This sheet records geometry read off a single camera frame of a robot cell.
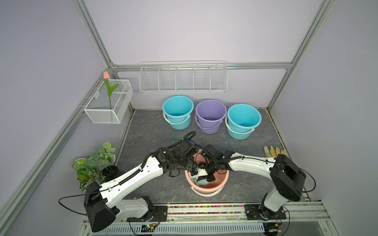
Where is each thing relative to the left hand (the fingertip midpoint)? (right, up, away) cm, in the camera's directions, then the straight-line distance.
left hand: (190, 164), depth 74 cm
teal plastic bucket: (-10, +30, +27) cm, 42 cm away
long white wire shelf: (-5, +52, +25) cm, 58 cm away
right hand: (+3, -9, +7) cm, 11 cm away
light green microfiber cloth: (+6, -10, +3) cm, 12 cm away
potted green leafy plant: (-42, 0, -6) cm, 43 cm away
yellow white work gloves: (+51, +2, +20) cm, 55 cm away
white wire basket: (-46, +28, 0) cm, 54 cm away
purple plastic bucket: (+12, +26, +22) cm, 36 cm away
